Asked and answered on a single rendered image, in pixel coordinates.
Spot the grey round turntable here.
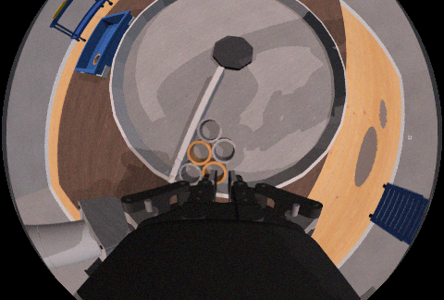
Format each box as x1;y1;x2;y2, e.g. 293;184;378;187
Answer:
109;0;348;198

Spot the grey metal bushing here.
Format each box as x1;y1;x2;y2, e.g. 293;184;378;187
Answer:
212;137;237;164
197;118;223;143
179;160;204;185

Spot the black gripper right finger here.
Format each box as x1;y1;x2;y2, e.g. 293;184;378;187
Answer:
228;170;323;236

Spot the blue crate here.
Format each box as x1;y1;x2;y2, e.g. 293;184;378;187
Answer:
74;10;136;78

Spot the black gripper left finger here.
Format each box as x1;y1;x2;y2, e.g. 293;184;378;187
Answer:
121;170;217;231

